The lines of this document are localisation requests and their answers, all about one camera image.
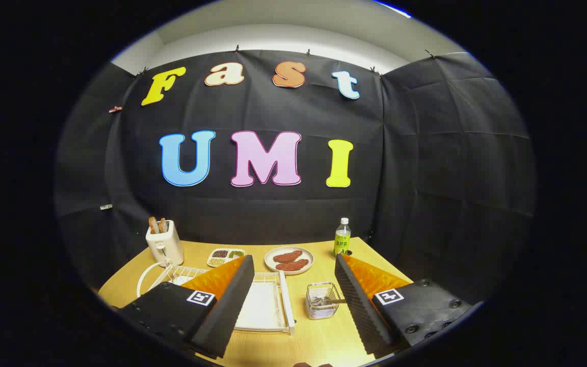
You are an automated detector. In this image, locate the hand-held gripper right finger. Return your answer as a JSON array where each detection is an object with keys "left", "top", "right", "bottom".
[{"left": 334, "top": 253, "right": 473, "bottom": 357}]

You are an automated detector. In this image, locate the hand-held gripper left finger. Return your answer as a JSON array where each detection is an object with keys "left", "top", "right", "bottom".
[{"left": 118, "top": 255, "right": 255, "bottom": 359}]

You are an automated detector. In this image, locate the silver wire basket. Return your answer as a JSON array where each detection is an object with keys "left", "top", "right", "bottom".
[{"left": 305, "top": 282, "right": 341, "bottom": 320}]

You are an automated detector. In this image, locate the white wire dish rack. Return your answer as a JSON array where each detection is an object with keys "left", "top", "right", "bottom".
[{"left": 137, "top": 259, "right": 296, "bottom": 335}]

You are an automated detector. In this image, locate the beige plate with meat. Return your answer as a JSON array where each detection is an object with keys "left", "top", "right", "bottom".
[{"left": 264, "top": 247, "right": 314, "bottom": 275}]

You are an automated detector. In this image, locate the white divided condiment tray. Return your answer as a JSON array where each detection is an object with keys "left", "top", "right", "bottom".
[{"left": 206, "top": 248, "right": 246, "bottom": 268}]

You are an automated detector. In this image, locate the green label drink bottle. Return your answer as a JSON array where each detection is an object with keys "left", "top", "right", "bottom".
[{"left": 334, "top": 218, "right": 352, "bottom": 259}]

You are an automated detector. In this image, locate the white toaster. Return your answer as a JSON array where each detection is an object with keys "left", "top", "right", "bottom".
[{"left": 146, "top": 220, "right": 184, "bottom": 267}]

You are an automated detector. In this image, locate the black backdrop cloth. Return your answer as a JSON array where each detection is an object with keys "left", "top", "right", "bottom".
[{"left": 54, "top": 49, "right": 536, "bottom": 306}]

